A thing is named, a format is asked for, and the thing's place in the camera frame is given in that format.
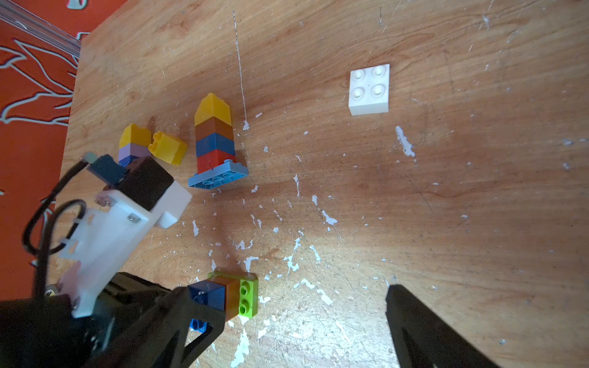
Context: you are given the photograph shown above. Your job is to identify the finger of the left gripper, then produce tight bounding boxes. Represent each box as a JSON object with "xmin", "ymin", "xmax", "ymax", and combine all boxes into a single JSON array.
[{"xmin": 87, "ymin": 288, "xmax": 225, "ymax": 367}]

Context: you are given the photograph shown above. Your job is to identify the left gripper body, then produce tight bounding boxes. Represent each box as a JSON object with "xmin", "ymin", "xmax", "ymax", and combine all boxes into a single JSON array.
[{"xmin": 1, "ymin": 272, "xmax": 170, "ymax": 367}]

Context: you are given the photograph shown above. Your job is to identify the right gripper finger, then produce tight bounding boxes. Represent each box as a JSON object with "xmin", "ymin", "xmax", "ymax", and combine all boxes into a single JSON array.
[{"xmin": 386, "ymin": 285, "xmax": 497, "ymax": 367}]

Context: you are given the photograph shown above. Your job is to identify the brown sloped lego brick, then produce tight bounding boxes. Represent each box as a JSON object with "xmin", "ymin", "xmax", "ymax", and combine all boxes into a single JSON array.
[{"xmin": 211, "ymin": 275, "xmax": 240, "ymax": 321}]

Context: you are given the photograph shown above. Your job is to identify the lime green lego brick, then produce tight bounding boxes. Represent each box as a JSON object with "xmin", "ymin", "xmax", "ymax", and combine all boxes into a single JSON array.
[{"xmin": 207, "ymin": 271, "xmax": 259, "ymax": 318}]

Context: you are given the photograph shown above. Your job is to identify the light blue long lego brick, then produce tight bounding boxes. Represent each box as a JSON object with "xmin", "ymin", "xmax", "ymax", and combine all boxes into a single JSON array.
[{"xmin": 188, "ymin": 159, "xmax": 248, "ymax": 190}]

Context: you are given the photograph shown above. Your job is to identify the red lego brick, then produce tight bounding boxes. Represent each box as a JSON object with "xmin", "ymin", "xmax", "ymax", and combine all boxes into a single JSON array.
[{"xmin": 197, "ymin": 150, "xmax": 236, "ymax": 174}]

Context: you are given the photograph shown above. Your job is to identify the lilac lego brick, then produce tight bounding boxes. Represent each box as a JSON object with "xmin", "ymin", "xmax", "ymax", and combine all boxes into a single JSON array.
[{"xmin": 118, "ymin": 144, "xmax": 150, "ymax": 161}]

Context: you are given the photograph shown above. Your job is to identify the teal blue lego brick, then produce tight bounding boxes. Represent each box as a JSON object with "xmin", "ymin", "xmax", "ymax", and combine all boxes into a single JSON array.
[{"xmin": 196, "ymin": 133, "xmax": 236, "ymax": 157}]

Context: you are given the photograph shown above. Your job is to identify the yellow sloped lego brick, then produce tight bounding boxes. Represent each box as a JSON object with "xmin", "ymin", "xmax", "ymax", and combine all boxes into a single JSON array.
[{"xmin": 119, "ymin": 124, "xmax": 152, "ymax": 148}]

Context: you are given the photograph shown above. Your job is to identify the white lego brick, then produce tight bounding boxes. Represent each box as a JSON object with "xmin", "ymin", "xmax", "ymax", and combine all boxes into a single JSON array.
[{"xmin": 348, "ymin": 64, "xmax": 391, "ymax": 116}]

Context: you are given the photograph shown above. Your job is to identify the blue square lego brick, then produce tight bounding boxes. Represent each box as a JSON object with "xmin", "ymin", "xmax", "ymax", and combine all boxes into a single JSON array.
[{"xmin": 118, "ymin": 155, "xmax": 137, "ymax": 167}]

